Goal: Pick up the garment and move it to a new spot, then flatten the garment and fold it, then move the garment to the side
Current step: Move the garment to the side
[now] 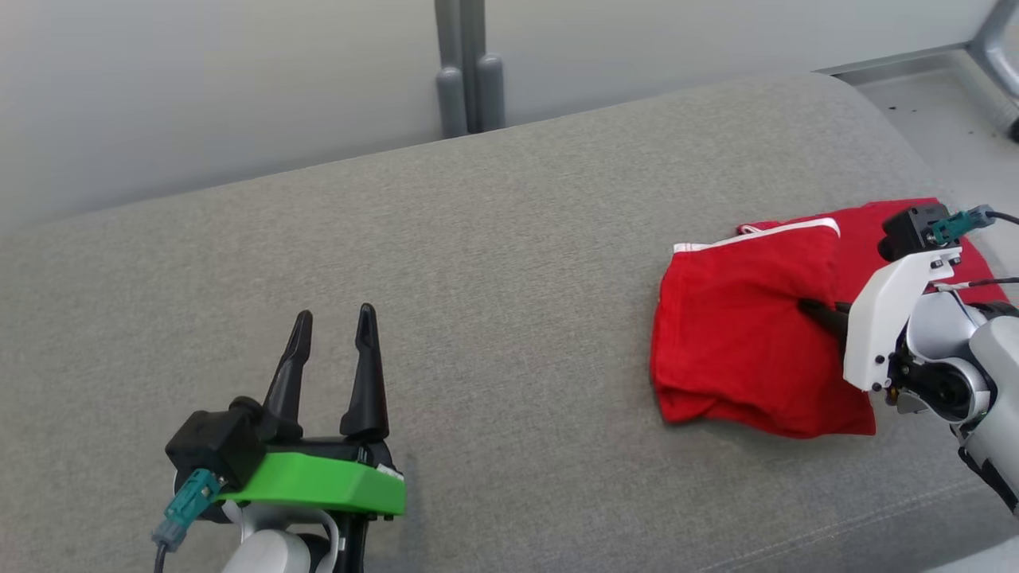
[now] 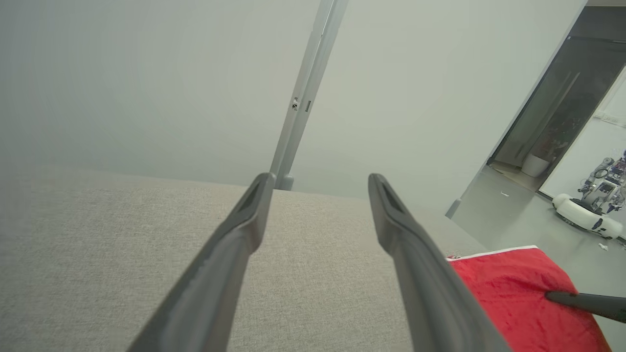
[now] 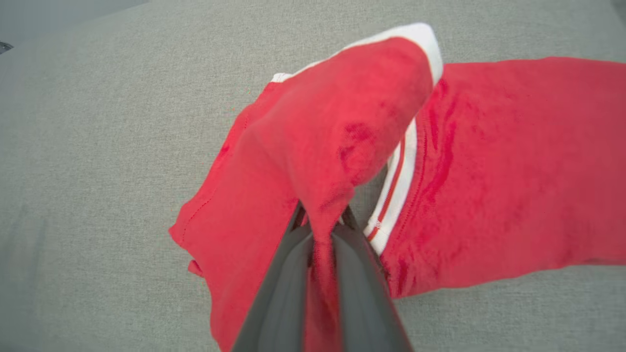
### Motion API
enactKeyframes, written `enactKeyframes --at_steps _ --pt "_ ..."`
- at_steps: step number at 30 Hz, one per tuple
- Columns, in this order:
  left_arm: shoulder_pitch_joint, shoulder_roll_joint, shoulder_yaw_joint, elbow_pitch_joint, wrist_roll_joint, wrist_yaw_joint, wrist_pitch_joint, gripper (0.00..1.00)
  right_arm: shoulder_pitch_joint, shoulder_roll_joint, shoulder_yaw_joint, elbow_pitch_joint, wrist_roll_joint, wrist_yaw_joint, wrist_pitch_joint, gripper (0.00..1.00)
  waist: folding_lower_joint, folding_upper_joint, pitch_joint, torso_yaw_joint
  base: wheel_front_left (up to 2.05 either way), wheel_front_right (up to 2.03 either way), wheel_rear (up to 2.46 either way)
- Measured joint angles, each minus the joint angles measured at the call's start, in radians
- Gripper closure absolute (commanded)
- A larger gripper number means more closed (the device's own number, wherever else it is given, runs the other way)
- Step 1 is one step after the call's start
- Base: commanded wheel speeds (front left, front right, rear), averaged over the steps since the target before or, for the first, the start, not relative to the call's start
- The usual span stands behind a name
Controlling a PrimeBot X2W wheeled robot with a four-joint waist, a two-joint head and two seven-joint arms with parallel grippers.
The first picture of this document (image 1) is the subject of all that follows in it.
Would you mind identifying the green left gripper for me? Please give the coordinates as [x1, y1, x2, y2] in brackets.
[217, 303, 407, 522]

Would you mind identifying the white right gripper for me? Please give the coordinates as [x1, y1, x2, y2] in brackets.
[798, 247, 962, 392]

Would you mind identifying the red jersey with number print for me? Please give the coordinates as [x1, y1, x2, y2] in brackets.
[650, 197, 1012, 440]

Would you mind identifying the black cable with teal connector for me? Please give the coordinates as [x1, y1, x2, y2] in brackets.
[151, 468, 225, 573]
[927, 205, 1019, 246]

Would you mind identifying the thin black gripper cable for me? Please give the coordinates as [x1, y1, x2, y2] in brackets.
[930, 276, 1019, 292]

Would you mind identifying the grey partition base rail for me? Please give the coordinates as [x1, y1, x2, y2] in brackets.
[820, 44, 984, 87]

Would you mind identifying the grey frame leg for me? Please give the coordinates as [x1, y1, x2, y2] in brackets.
[967, 0, 1019, 128]

